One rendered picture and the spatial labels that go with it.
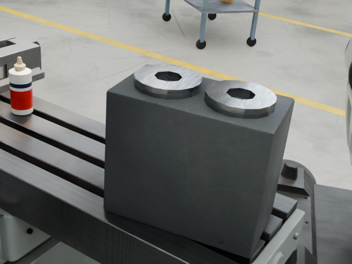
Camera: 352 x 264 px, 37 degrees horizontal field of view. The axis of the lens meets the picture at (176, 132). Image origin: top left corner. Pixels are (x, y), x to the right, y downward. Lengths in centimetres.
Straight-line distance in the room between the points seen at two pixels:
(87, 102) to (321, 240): 214
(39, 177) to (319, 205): 85
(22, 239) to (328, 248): 72
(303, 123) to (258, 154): 264
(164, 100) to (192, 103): 3
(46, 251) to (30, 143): 23
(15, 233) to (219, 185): 40
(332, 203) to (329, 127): 181
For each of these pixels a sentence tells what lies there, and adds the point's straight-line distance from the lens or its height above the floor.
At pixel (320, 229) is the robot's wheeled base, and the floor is 57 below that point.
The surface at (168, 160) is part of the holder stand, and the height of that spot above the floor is 102.
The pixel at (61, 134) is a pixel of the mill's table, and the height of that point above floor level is 90.
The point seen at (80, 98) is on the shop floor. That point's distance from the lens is 329.
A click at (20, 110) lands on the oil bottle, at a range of 103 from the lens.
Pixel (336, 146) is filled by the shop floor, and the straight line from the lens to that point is 308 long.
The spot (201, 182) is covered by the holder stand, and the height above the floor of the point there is 100.
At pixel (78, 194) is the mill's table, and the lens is 81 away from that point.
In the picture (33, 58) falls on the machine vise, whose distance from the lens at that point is 119.
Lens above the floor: 136
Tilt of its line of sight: 28 degrees down
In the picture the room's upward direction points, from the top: 5 degrees clockwise
